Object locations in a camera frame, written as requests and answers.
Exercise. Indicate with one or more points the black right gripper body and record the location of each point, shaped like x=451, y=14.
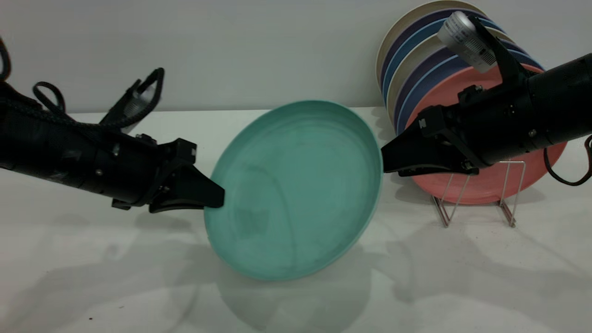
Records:
x=467, y=129

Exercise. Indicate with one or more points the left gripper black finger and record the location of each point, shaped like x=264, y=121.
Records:
x=171, y=207
x=199, y=192

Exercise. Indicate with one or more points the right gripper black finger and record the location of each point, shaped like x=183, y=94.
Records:
x=416, y=152
x=439, y=171

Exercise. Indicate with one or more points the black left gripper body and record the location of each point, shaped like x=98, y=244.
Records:
x=164, y=166

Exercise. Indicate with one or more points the green round plate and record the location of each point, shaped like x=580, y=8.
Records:
x=296, y=189

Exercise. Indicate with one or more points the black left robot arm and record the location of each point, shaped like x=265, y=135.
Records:
x=46, y=148

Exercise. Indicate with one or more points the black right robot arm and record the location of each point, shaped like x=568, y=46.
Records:
x=555, y=101

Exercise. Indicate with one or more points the blue round plate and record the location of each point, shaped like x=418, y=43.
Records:
x=407, y=49
x=404, y=113

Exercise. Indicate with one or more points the pink round plate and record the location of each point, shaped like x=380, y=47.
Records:
x=485, y=187

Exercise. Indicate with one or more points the dark purple round plate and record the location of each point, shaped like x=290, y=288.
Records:
x=407, y=92
x=407, y=35

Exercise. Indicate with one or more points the beige round plate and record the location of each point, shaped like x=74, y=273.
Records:
x=407, y=21
x=407, y=68

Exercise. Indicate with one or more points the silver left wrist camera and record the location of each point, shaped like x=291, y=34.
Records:
x=138, y=104

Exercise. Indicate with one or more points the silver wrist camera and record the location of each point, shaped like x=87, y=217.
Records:
x=467, y=41
x=138, y=104

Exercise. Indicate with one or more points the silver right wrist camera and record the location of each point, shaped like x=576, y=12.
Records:
x=467, y=41

